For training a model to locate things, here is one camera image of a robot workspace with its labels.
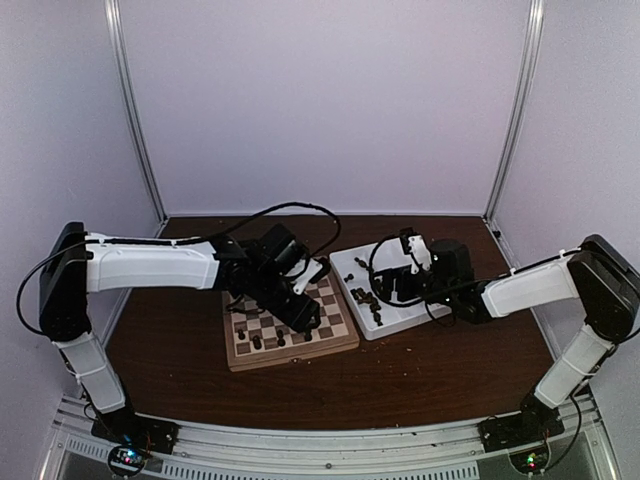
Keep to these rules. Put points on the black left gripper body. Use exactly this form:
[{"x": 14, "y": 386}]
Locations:
[{"x": 267, "y": 294}]

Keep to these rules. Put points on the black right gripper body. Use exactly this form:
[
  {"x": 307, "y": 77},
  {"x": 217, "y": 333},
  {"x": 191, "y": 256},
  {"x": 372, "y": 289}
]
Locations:
[{"x": 439, "y": 290}]

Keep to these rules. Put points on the dark chess rook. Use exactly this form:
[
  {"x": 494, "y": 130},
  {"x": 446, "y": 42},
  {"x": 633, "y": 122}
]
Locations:
[{"x": 281, "y": 342}]

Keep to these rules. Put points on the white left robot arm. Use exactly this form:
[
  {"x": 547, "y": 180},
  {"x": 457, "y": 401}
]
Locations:
[{"x": 83, "y": 263}]

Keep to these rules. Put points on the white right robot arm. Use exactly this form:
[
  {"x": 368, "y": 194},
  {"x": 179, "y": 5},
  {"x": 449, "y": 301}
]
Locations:
[{"x": 591, "y": 287}]

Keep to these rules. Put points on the wooden chess board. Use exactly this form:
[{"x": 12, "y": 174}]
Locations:
[{"x": 336, "y": 332}]

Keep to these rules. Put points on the dark chess bishop lower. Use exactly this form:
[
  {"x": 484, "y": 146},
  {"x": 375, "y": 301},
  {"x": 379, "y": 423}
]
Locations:
[{"x": 375, "y": 310}]

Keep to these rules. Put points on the dark chess knight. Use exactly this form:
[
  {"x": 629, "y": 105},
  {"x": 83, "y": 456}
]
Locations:
[{"x": 363, "y": 297}]

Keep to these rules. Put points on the white plastic divided tray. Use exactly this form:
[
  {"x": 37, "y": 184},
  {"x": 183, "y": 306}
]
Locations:
[{"x": 383, "y": 256}]

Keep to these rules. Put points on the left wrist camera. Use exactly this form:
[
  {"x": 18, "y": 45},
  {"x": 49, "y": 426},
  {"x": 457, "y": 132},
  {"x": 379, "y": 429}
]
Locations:
[{"x": 307, "y": 272}]

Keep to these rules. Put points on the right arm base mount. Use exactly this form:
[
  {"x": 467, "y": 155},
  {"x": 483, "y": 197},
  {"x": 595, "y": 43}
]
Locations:
[{"x": 533, "y": 423}]

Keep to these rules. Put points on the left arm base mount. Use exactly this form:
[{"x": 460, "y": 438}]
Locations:
[{"x": 125, "y": 426}]

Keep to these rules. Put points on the aluminium front rail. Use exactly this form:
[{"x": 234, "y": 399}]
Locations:
[{"x": 440, "y": 451}]

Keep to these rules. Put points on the right aluminium frame post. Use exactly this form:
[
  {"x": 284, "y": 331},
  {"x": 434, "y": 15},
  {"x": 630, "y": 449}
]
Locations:
[{"x": 527, "y": 69}]

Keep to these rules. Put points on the aluminium frame post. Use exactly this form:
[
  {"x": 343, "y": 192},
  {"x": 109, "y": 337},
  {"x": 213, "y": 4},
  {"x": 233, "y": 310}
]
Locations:
[
  {"x": 117, "y": 38},
  {"x": 527, "y": 69}
]

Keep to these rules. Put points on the left aluminium frame post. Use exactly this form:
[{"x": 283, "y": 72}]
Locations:
[{"x": 117, "y": 38}]

